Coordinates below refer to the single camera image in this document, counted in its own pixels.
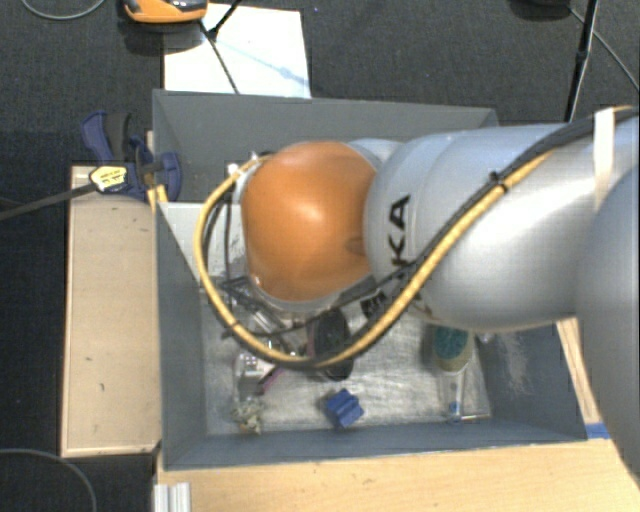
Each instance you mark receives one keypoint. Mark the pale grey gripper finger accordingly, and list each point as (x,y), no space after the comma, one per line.
(250,367)

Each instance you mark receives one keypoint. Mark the camouflage crumpled toy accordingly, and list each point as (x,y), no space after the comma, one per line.
(247,416)

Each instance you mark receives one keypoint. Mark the blue ridged block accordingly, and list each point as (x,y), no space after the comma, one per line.
(343,407)

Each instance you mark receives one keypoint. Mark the grey metal bin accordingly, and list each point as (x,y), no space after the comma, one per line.
(350,446)

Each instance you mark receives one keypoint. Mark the pale wood board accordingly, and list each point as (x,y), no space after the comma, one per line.
(110,325)

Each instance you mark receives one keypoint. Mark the black cylinder on white bracket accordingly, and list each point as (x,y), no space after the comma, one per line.
(331,342)

